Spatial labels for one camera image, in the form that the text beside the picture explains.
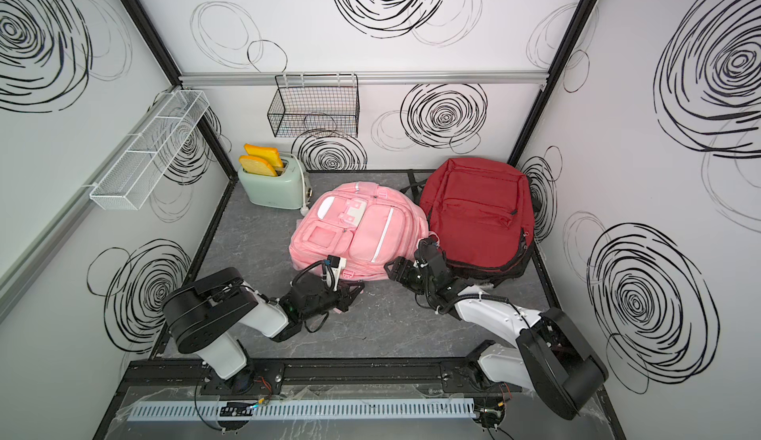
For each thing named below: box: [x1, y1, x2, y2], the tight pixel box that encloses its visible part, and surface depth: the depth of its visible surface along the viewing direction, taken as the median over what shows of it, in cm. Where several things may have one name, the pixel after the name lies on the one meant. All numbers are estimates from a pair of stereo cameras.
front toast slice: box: [238, 155, 279, 178], surface depth 96 cm
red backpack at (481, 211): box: [420, 157, 535, 273], surface depth 98 cm
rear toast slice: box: [243, 143, 285, 170], surface depth 98 cm
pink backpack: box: [289, 181, 430, 282], surface depth 97 cm
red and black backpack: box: [441, 215, 536, 288], surface depth 91 cm
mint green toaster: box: [237, 155, 314, 211], surface depth 103 cm
